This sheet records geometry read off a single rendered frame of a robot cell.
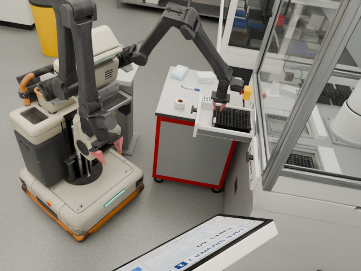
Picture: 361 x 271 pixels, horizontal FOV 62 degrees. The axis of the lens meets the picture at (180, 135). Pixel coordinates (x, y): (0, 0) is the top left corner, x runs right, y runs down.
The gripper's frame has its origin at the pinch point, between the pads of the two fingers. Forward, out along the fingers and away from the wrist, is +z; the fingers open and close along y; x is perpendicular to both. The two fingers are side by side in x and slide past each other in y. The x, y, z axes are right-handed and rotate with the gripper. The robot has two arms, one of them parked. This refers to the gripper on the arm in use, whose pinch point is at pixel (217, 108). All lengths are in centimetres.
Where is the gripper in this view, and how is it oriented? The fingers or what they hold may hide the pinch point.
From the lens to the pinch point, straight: 170.8
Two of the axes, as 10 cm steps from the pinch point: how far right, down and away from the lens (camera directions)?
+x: -1.8, 6.6, -7.3
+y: -9.8, -2.0, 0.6
